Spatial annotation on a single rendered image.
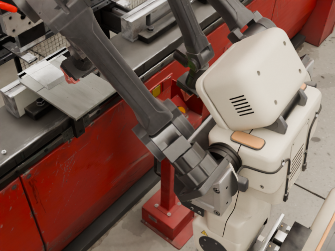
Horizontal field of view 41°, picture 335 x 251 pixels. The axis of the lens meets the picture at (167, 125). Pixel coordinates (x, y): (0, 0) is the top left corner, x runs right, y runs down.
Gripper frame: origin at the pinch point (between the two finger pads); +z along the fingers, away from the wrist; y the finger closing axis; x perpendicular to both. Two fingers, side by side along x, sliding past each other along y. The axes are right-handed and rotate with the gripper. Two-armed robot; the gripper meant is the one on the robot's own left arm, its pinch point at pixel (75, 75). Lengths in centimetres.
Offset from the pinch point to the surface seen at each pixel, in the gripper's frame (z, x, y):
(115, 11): 41, -24, -58
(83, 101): 4.1, 7.0, 1.5
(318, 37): 86, 53, -216
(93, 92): 4.4, 6.5, -3.7
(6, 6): -13.1, -22.2, 8.7
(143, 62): 20.1, 5.2, -36.8
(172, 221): 72, 65, -27
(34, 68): 16.0, -13.2, 1.2
